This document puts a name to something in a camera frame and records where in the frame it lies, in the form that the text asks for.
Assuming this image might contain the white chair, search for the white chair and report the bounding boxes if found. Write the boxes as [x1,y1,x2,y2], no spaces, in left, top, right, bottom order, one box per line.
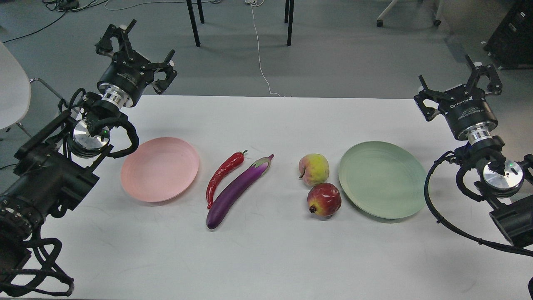
[0,42,67,140]

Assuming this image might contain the green plate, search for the green plate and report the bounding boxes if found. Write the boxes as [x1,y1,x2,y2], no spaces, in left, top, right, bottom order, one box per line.
[338,142,426,220]

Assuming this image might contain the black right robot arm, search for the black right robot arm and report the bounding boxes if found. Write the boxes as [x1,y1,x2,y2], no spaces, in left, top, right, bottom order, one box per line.
[413,56,533,257]

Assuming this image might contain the purple eggplant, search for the purple eggplant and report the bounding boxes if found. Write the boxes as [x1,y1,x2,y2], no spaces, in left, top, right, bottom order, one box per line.
[206,154,274,230]

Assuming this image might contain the black cabinet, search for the black cabinet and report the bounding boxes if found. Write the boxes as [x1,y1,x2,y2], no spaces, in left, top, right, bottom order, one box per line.
[483,0,533,70]

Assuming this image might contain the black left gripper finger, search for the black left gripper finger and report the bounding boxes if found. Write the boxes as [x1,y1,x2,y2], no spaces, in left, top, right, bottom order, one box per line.
[95,19,137,59]
[144,49,177,95]

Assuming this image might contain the yellow red peach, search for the yellow red peach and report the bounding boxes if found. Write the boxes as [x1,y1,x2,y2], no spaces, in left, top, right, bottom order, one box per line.
[298,153,330,187]

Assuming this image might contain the red chili pepper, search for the red chili pepper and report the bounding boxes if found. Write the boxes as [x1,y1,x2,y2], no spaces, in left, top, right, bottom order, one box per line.
[205,150,248,210]

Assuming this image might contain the white office chair base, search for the white office chair base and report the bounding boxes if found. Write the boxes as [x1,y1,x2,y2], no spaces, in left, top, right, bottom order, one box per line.
[375,0,445,28]

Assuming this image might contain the white floor cable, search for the white floor cable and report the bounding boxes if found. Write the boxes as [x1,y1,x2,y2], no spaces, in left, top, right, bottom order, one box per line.
[245,0,292,98]

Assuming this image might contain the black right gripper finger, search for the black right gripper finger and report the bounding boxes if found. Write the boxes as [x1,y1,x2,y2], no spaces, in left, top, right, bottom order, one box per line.
[465,55,503,95]
[413,75,452,122]

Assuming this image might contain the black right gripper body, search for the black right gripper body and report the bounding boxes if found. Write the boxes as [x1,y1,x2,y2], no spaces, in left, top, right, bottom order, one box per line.
[439,90,498,141]

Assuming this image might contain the red pomegranate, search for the red pomegranate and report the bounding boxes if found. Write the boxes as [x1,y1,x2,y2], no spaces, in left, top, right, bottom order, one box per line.
[307,182,341,217]

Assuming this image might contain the black table legs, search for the black table legs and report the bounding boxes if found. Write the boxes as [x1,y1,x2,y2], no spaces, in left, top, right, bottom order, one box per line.
[185,0,295,49]

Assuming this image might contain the black floor cables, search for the black floor cables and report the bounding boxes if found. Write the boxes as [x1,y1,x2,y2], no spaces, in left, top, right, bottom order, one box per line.
[2,0,109,44]

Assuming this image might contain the pink plate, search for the pink plate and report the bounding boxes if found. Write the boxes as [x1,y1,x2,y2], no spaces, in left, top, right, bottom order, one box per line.
[120,137,200,203]

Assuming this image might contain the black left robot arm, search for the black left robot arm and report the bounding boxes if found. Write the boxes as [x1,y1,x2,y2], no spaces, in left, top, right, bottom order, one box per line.
[0,20,177,298]

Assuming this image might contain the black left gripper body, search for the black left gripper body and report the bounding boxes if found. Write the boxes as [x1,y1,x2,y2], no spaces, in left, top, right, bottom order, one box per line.
[97,52,154,108]

